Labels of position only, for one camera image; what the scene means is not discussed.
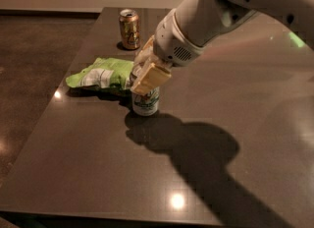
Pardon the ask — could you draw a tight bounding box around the green rice chip bag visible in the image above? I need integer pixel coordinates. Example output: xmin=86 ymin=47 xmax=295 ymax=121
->
xmin=66 ymin=58 xmax=133 ymax=90

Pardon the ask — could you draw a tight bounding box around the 7up soda can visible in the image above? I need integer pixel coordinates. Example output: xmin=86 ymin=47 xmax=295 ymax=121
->
xmin=131 ymin=87 xmax=159 ymax=116

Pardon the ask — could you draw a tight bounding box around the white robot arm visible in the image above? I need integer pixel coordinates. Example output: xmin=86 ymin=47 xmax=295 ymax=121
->
xmin=131 ymin=0 xmax=314 ymax=95

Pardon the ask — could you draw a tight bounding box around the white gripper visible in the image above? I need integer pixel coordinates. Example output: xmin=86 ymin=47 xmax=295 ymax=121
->
xmin=131 ymin=9 xmax=204 ymax=95

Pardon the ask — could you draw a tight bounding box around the gold brown soda can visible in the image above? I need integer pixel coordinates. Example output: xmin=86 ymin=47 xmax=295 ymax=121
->
xmin=119 ymin=9 xmax=140 ymax=50

